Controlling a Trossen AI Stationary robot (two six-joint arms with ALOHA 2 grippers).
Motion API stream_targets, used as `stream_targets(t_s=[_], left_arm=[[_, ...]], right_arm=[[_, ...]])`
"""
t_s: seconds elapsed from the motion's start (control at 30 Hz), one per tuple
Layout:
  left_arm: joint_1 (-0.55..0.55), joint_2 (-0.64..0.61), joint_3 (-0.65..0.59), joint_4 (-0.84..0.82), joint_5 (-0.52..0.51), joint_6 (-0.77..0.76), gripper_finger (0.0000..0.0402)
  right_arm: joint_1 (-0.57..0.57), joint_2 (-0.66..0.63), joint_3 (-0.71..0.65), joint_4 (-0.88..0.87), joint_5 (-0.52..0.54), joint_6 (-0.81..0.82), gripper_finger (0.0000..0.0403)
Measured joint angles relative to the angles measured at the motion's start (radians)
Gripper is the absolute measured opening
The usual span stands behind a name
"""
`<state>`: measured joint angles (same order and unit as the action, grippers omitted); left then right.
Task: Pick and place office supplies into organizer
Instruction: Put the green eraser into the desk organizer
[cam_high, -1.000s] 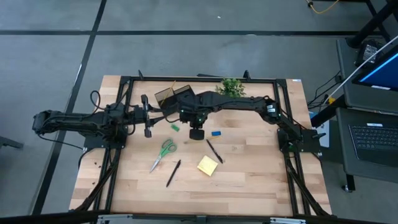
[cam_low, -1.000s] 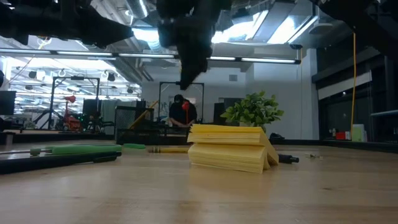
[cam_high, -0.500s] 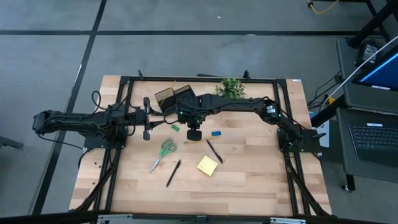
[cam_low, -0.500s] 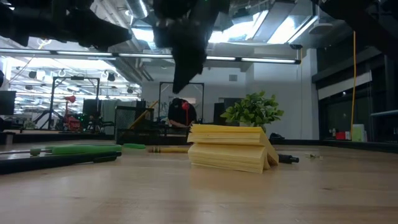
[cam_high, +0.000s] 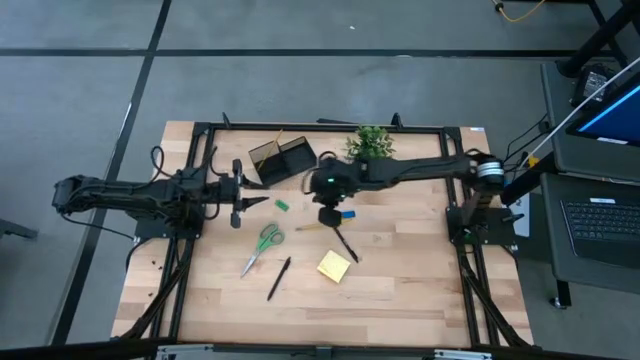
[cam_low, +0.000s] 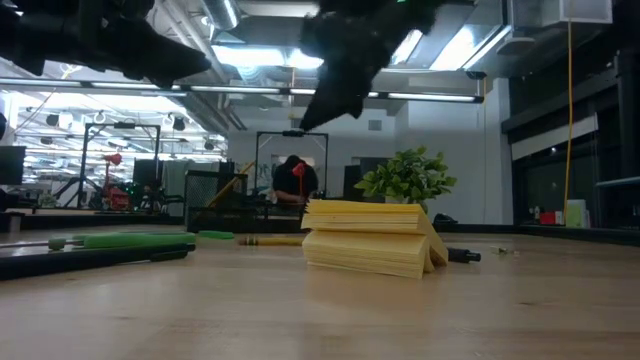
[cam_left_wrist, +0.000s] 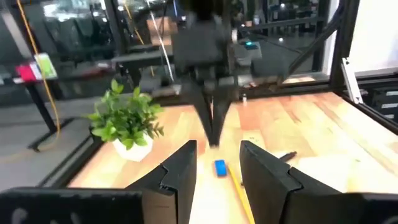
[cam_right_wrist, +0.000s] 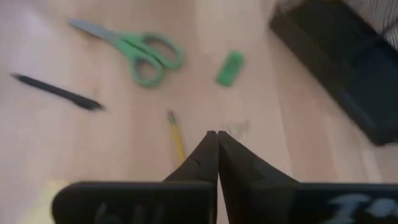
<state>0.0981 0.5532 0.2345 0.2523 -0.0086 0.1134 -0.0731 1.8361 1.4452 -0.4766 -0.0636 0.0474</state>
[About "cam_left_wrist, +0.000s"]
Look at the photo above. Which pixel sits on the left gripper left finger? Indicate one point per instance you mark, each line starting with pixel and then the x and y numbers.
pixel 155 202

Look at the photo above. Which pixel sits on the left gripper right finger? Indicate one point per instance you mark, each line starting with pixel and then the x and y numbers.
pixel 280 199

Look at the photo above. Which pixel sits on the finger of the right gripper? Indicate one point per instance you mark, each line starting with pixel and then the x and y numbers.
pixel 203 105
pixel 221 109

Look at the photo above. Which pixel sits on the yellow pencil pink eraser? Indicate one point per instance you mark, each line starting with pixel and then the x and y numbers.
pixel 241 193

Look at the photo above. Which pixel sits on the black marker pen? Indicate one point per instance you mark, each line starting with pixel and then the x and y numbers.
pixel 287 156

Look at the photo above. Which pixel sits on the small blue eraser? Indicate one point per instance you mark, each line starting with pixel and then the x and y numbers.
pixel 220 168

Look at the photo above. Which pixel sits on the yellow sticky note pad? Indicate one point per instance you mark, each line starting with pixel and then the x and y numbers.
pixel 335 172

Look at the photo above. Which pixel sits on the green plant white pot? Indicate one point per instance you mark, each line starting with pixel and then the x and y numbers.
pixel 124 118

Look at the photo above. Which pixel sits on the black side table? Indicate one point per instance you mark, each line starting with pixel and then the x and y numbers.
pixel 40 105

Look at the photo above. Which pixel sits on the light green box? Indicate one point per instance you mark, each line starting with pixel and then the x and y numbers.
pixel 46 67

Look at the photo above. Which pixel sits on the red box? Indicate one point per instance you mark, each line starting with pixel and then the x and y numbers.
pixel 25 73

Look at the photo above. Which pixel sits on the silver aluminium bracket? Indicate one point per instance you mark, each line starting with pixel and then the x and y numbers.
pixel 351 81

